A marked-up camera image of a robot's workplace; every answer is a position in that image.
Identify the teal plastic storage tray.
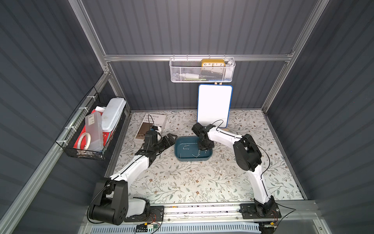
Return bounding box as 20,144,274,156
174,136,213,162

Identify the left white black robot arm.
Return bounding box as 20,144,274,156
86,127,178,225

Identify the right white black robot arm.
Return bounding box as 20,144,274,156
192,123,275,217

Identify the interior design trends book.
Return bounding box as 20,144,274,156
134,113,167,144

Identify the white plastic case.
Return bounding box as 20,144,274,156
101,97,126,132

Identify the translucent plastic container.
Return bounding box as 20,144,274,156
85,112,104,152

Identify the white tape roll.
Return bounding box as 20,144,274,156
77,132,91,150

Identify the white marker pen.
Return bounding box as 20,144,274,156
179,73,206,81

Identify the yellow clock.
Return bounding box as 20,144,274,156
201,58,226,67

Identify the small green circuit board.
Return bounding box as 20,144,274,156
134,222,161,233

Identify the white board with blue frame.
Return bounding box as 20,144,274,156
197,84,233,128

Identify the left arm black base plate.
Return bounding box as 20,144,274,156
124,206,165,223

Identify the white wire mesh basket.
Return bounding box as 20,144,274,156
169,57,236,83

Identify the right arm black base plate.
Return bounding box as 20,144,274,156
239,202,282,220

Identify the black wire wall basket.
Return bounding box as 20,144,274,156
56,88,127,161

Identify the aluminium front rail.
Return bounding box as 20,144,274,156
81,200,319,226

